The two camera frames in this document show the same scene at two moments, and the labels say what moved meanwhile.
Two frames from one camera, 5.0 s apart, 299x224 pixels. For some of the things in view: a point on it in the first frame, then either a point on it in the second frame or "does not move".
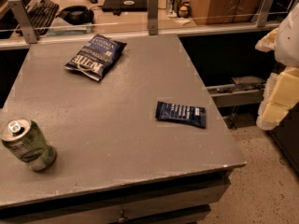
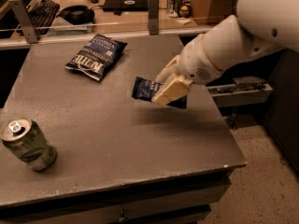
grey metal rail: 243,91 does not move
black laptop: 118,5 does not move
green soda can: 24,140 does not move
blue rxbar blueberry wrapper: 179,113 to 145,89
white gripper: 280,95 to 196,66
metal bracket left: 23,20 does not move
